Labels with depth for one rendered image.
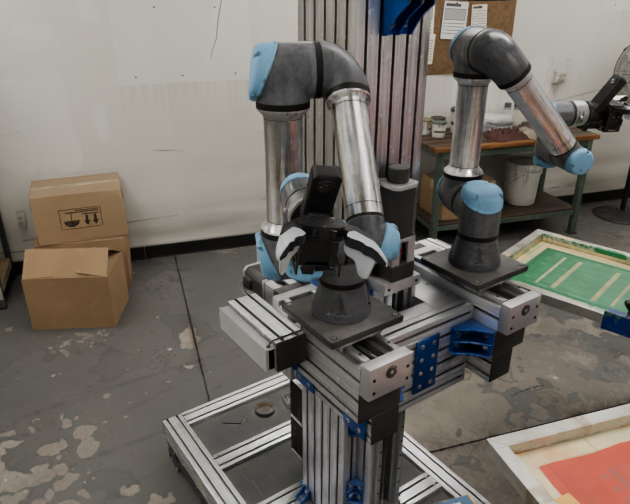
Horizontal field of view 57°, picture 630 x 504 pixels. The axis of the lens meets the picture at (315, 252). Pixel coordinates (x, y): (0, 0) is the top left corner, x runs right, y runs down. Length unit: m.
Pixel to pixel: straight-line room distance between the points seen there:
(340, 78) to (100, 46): 3.35
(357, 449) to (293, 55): 1.33
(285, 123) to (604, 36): 4.99
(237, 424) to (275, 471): 0.34
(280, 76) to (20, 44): 3.40
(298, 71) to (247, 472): 1.75
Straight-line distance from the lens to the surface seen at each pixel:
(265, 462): 2.58
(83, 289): 3.92
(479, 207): 1.68
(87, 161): 4.62
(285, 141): 1.27
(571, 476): 1.60
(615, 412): 1.78
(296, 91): 1.24
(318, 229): 0.87
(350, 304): 1.42
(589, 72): 6.03
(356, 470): 2.14
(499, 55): 1.63
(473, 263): 1.73
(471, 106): 1.75
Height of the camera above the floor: 2.02
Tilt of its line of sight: 25 degrees down
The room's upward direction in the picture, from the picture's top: straight up
